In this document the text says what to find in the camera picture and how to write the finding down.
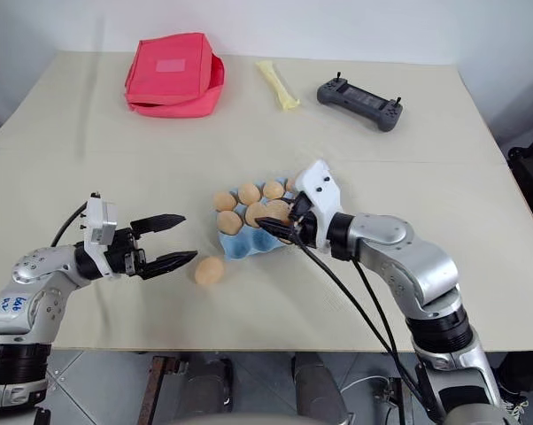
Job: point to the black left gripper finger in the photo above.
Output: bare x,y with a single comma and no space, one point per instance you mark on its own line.
169,262
160,222

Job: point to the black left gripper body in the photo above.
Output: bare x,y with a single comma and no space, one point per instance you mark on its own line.
124,253

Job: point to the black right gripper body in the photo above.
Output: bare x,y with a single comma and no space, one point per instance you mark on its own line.
305,217

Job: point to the brown egg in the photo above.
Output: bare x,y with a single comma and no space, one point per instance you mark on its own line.
257,212
277,210
229,222
210,271
273,189
225,200
249,193

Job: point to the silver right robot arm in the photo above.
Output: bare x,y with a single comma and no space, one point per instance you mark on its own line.
408,265

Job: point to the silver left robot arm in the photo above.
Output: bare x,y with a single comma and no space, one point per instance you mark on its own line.
27,283

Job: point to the blue egg carton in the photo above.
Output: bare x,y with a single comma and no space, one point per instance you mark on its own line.
249,243

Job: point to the yellow plastic pouch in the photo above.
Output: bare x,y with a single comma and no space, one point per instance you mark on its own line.
277,84

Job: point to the grey handheld remote controller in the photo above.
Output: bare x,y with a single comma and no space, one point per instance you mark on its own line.
359,102

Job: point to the rusty metal bar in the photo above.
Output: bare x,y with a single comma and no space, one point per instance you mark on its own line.
158,389

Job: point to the dark rounded shape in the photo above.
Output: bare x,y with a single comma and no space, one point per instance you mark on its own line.
209,385
319,389

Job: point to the red fabric bag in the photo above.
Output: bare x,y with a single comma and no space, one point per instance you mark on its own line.
169,75

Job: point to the black equipment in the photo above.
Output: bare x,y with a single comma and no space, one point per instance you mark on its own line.
530,177

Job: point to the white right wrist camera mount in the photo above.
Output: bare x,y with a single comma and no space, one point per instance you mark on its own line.
322,195

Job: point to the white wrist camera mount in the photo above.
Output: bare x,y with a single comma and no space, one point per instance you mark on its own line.
322,195
99,226

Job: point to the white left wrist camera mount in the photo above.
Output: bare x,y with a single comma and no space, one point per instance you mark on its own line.
99,226

